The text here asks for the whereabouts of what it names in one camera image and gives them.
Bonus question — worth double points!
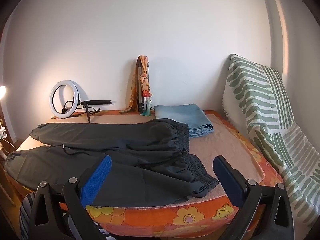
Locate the dark grey pants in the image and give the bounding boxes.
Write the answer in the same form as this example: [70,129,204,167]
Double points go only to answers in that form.
[4,119,219,207]

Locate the folded light blue jeans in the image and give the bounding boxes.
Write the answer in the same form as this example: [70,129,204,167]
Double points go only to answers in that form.
[154,104,214,138]

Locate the black tripod stand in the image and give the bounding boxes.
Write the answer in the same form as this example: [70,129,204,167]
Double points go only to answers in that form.
[78,100,112,123]

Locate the green striped white blanket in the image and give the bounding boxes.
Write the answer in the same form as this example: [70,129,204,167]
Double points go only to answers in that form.
[223,54,319,227]

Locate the white clip desk lamp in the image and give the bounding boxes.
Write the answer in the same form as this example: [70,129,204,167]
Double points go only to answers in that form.
[0,85,16,160]

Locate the folded metal tripod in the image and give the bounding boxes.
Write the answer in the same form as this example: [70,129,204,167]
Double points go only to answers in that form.
[137,55,152,116]

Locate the orange patterned scarf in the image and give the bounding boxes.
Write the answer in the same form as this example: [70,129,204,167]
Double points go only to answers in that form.
[119,55,152,116]

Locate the black power cable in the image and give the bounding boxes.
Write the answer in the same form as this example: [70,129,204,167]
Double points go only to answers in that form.
[61,100,102,117]

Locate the white ring light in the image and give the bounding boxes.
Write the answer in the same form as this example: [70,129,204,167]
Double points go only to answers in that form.
[49,80,80,119]

